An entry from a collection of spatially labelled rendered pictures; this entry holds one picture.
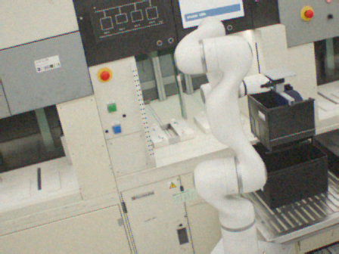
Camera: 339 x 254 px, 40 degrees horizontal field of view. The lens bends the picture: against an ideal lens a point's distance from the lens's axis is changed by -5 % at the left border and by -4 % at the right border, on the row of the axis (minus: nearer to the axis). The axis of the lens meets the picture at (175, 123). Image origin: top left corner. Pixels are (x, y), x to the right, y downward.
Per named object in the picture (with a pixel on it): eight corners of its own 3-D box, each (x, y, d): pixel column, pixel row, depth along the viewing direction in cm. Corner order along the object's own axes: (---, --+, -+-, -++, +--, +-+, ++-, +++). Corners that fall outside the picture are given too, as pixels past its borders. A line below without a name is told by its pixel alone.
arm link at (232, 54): (218, 187, 162) (265, 180, 160) (219, 202, 151) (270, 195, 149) (195, 38, 148) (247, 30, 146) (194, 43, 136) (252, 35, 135)
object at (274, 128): (250, 140, 211) (242, 70, 199) (291, 128, 215) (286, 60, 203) (272, 162, 189) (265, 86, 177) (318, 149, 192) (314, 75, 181)
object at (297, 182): (246, 181, 220) (242, 147, 214) (300, 164, 225) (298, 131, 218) (270, 210, 195) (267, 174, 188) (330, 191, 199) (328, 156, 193)
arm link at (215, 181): (257, 229, 155) (250, 165, 146) (200, 236, 157) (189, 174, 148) (253, 209, 166) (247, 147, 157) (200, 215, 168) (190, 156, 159)
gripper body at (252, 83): (236, 92, 194) (262, 86, 196) (245, 100, 185) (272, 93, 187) (234, 74, 191) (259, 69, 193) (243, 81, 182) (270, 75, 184)
